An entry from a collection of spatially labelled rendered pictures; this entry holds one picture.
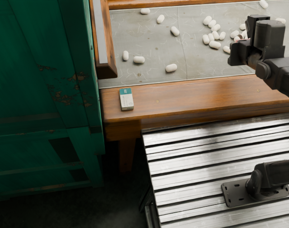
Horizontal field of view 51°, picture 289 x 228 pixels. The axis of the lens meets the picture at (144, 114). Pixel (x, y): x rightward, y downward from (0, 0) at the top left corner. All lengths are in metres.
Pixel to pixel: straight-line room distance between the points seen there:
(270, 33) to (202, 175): 0.44
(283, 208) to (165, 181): 0.35
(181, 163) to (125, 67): 0.35
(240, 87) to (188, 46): 0.22
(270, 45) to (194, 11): 0.43
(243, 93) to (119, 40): 0.43
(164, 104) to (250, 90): 0.27
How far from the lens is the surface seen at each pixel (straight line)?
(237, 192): 0.94
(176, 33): 1.03
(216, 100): 0.92
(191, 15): 1.12
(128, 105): 0.84
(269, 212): 0.98
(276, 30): 0.77
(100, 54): 0.84
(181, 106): 0.88
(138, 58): 0.95
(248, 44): 0.85
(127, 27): 1.05
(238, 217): 0.94
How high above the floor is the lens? 1.55
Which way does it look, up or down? 66 degrees down
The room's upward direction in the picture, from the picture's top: 11 degrees clockwise
